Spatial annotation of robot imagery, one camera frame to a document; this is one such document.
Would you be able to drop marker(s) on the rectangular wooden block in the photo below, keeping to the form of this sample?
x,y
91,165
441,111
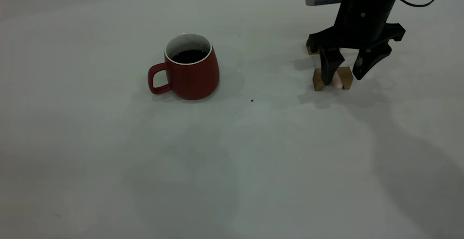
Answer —
x,y
311,49

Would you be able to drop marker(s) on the red ceramic mug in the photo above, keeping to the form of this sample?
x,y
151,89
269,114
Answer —
x,y
192,81

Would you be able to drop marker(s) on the arched wooden block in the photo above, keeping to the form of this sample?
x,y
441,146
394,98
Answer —
x,y
346,77

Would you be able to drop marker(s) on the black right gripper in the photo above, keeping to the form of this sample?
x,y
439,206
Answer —
x,y
359,32

